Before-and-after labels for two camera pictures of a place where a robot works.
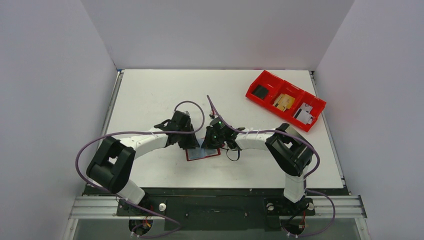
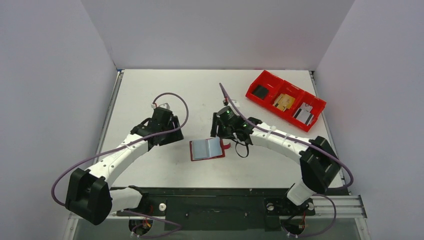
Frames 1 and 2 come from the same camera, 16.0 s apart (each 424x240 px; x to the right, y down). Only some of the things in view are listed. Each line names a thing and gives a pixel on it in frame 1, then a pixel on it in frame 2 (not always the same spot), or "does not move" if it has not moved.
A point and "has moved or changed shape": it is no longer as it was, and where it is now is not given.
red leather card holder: [200, 153] has moved or changed shape
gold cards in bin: [283, 102] does not move
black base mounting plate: [220, 209] does not move
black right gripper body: [210, 139] → [218, 126]
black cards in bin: [260, 91] does not move
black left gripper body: [191, 139] → [171, 133]
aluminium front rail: [350, 207] does not move
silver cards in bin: [303, 114] does not move
